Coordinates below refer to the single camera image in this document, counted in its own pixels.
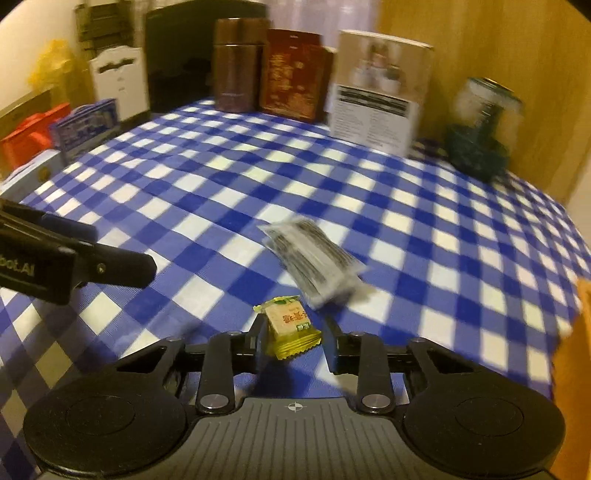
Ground wooden door panel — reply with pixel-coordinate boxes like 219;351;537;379
378;0;591;208

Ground white box gold emblem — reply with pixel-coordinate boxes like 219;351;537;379
0;149;64;198

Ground brown metal canister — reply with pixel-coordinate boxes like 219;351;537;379
212;17;269;113

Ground white product box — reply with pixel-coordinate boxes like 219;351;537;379
327;29;435;158

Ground black flat panel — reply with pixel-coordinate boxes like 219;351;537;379
144;0;269;114

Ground red paper bag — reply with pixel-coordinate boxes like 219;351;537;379
0;103;71;171

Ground yellow candy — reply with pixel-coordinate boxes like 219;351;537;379
253;295;322;360

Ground white wooden chair back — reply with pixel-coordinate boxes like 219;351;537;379
88;45;149;124

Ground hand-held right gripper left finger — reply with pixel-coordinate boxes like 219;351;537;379
115;316;269;415

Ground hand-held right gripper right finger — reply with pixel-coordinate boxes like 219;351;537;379
323;314;485;415

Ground orange plastic tray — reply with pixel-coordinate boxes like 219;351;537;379
551;276;591;480

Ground pale sheer curtain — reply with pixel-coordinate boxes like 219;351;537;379
265;0;380;52

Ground blue white checkered tablecloth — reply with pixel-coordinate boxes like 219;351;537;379
0;98;591;464

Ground red gift box gold print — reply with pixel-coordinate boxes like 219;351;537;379
258;28;334;124

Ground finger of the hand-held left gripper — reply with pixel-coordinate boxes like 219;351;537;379
73;241;158;290
40;212;99;246

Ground grey snack packet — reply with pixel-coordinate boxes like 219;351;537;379
257;216;371;311

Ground blue milk carton box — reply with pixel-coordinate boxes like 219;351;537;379
49;98;121;165

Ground yellow plastic bag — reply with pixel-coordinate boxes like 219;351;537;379
27;39;89;101

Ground glass jar dark lid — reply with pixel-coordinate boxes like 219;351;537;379
444;76;526;184

